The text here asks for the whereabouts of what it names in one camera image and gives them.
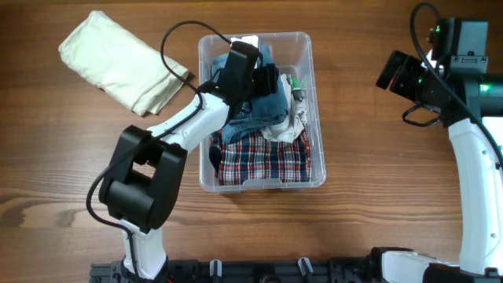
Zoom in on blue jeans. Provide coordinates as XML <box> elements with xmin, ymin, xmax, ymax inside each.
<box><xmin>211</xmin><ymin>45</ymin><xmax>288</xmax><ymax>144</ymax></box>

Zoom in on white cloth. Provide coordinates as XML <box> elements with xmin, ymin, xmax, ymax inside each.
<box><xmin>260</xmin><ymin>74</ymin><xmax>307</xmax><ymax>143</ymax></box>

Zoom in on plaid checkered shorts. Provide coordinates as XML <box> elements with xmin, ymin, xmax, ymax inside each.
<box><xmin>208</xmin><ymin>130</ymin><xmax>311</xmax><ymax>186</ymax></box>

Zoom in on cream cloth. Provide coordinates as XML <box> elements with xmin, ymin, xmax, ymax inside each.
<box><xmin>58</xmin><ymin>11</ymin><xmax>189</xmax><ymax>116</ymax></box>

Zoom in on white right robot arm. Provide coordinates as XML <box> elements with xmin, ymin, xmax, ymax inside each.
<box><xmin>373</xmin><ymin>18</ymin><xmax>502</xmax><ymax>282</ymax></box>

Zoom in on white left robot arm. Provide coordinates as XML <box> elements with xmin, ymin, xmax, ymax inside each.
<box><xmin>90</xmin><ymin>41</ymin><xmax>279</xmax><ymax>282</ymax></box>

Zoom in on clear plastic container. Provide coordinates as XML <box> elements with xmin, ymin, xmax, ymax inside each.
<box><xmin>199</xmin><ymin>31</ymin><xmax>327</xmax><ymax>193</ymax></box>

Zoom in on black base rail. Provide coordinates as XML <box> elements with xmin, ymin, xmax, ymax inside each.
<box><xmin>89</xmin><ymin>257</ymin><xmax>394</xmax><ymax>283</ymax></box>

